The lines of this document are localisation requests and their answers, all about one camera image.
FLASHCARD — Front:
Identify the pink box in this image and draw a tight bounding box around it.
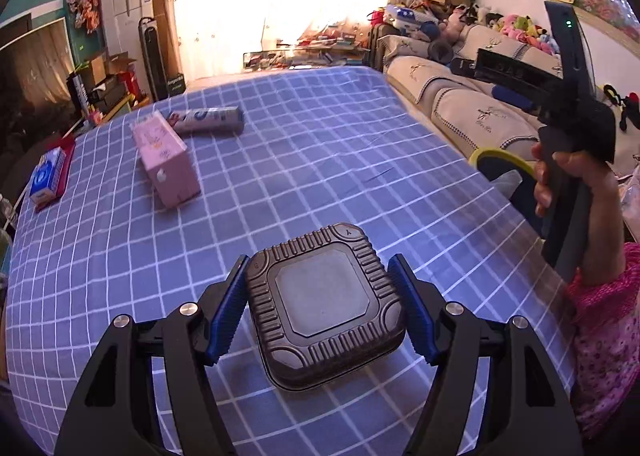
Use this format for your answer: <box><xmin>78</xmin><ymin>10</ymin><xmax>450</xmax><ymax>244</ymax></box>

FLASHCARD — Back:
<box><xmin>131</xmin><ymin>110</ymin><xmax>202</xmax><ymax>210</ymax></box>

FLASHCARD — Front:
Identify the pile of plush toys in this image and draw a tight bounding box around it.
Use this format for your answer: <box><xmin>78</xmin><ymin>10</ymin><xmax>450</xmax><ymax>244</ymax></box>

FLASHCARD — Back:
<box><xmin>440</xmin><ymin>3</ymin><xmax>563</xmax><ymax>56</ymax></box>

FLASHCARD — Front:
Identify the person's right hand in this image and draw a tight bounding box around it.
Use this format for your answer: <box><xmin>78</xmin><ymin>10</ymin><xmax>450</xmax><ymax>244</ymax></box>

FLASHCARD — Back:
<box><xmin>531</xmin><ymin>140</ymin><xmax>621</xmax><ymax>219</ymax></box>

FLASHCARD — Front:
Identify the printed cylindrical can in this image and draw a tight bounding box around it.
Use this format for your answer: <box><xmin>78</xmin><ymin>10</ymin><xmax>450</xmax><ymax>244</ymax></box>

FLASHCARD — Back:
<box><xmin>167</xmin><ymin>106</ymin><xmax>245</xmax><ymax>137</ymax></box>

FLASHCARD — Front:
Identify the blue wet wipes pack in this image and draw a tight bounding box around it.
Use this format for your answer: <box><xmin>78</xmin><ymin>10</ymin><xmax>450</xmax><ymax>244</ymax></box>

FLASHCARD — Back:
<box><xmin>29</xmin><ymin>147</ymin><xmax>68</xmax><ymax>207</ymax></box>

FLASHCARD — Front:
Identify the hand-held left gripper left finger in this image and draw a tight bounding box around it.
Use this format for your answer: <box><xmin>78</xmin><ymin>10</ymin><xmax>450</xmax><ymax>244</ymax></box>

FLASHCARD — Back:
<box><xmin>52</xmin><ymin>256</ymin><xmax>251</xmax><ymax>456</ymax></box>

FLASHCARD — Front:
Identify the blue checked tablecloth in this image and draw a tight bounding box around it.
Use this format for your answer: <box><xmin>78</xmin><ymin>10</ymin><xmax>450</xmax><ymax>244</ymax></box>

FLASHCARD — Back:
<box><xmin>5</xmin><ymin>66</ymin><xmax>581</xmax><ymax>456</ymax></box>

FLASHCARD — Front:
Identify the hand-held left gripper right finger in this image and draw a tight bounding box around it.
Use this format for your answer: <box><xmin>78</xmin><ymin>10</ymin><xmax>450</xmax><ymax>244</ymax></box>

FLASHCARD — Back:
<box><xmin>387</xmin><ymin>253</ymin><xmax>586</xmax><ymax>456</ymax></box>

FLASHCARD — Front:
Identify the black white tower fan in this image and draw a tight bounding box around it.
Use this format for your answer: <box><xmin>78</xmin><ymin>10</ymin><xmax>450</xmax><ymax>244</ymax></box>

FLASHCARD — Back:
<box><xmin>137</xmin><ymin>16</ymin><xmax>171</xmax><ymax>101</ymax></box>

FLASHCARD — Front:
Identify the beige covered sofa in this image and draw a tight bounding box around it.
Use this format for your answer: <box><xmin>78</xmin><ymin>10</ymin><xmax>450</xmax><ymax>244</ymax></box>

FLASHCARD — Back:
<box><xmin>375</xmin><ymin>23</ymin><xmax>640</xmax><ymax>179</ymax></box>

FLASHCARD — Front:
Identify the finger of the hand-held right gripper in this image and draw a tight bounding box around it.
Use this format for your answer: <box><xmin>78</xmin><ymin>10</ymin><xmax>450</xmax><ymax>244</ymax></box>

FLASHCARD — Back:
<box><xmin>449</xmin><ymin>57</ymin><xmax>480</xmax><ymax>81</ymax></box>
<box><xmin>491</xmin><ymin>84</ymin><xmax>542</xmax><ymax>112</ymax></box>

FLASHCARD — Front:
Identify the artificial flower bunch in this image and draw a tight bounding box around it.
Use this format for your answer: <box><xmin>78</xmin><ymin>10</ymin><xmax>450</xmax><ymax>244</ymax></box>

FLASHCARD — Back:
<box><xmin>66</xmin><ymin>0</ymin><xmax>101</xmax><ymax>34</ymax></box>

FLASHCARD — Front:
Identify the person's right forearm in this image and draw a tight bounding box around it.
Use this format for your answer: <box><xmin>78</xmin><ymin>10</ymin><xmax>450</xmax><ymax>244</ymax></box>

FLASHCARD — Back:
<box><xmin>565</xmin><ymin>171</ymin><xmax>640</xmax><ymax>439</ymax></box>

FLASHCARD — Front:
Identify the black plastic food container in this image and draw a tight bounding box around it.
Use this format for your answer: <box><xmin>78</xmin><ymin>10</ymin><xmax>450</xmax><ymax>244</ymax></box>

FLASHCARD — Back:
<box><xmin>244</xmin><ymin>222</ymin><xmax>407</xmax><ymax>392</ymax></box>

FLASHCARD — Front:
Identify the large black television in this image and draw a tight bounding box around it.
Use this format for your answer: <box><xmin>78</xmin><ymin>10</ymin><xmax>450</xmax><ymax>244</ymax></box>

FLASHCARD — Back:
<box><xmin>0</xmin><ymin>18</ymin><xmax>73</xmax><ymax>137</ymax></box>

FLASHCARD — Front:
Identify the brown cardboard box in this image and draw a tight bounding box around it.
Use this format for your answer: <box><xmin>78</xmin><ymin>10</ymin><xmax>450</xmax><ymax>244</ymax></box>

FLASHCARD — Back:
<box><xmin>82</xmin><ymin>53</ymin><xmax>113</xmax><ymax>89</ymax></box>

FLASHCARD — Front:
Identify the cluttered glass coffee table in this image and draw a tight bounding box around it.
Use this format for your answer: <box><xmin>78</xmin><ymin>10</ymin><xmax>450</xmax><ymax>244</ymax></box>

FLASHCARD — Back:
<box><xmin>242</xmin><ymin>28</ymin><xmax>373</xmax><ymax>71</ymax></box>

